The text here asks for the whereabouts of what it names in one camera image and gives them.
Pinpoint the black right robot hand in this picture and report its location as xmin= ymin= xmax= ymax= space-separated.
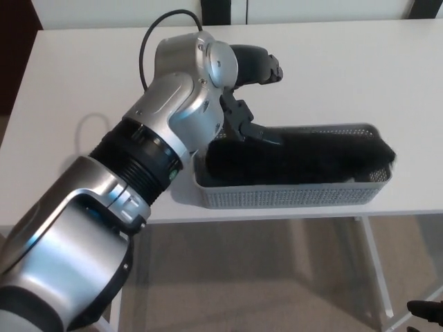
xmin=406 ymin=299 xmax=443 ymax=332

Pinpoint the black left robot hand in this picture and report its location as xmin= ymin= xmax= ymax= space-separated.
xmin=217 ymin=44 xmax=284 ymax=145

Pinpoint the dark brown door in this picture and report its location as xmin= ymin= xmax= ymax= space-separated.
xmin=0 ymin=0 xmax=43 ymax=118

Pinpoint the white metal table leg frame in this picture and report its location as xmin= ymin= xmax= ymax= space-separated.
xmin=93 ymin=304 xmax=122 ymax=332
xmin=354 ymin=214 xmax=443 ymax=332

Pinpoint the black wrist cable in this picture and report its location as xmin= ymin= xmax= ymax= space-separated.
xmin=138 ymin=10 xmax=205 ymax=93

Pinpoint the grey perforated plastic basket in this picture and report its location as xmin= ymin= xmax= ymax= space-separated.
xmin=192 ymin=121 xmax=394 ymax=210

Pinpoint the black vertical post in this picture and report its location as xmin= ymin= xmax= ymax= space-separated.
xmin=406 ymin=0 xmax=437 ymax=20
xmin=200 ymin=0 xmax=232 ymax=26

